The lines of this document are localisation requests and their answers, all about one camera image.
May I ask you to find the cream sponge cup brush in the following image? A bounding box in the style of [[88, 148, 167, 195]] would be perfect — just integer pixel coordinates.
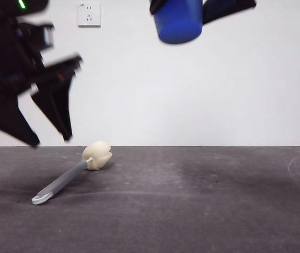
[[31, 140, 113, 206]]

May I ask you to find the white wall power socket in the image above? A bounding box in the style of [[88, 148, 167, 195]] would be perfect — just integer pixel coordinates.
[[77, 3, 102, 28]]

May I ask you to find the blue ribbed plastic cup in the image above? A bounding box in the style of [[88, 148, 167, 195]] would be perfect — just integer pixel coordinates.
[[153, 0, 203, 45]]

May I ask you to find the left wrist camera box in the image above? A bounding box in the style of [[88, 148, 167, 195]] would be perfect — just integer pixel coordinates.
[[18, 23, 55, 51]]

